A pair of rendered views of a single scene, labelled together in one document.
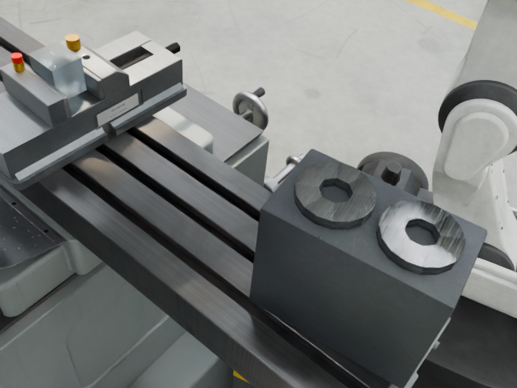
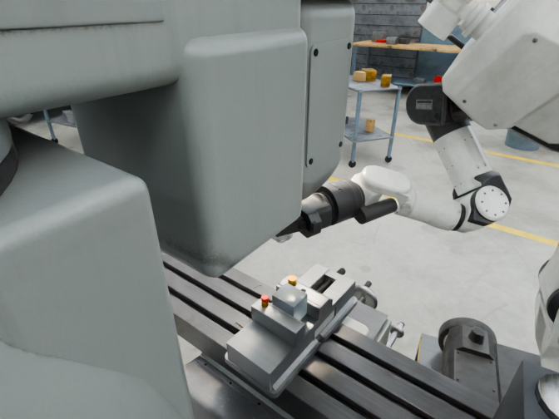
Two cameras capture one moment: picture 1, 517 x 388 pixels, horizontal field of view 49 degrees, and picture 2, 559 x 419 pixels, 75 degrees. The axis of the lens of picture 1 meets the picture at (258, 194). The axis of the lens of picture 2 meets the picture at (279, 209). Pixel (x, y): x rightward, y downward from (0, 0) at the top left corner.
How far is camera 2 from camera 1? 0.34 m
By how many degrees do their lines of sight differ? 17
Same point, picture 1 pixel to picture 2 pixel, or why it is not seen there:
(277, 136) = not seen: hidden behind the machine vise
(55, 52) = (289, 292)
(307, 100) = (363, 273)
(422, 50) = (426, 233)
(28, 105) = (274, 330)
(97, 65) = (313, 295)
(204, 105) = not seen: hidden behind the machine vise
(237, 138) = (373, 322)
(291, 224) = not seen: outside the picture
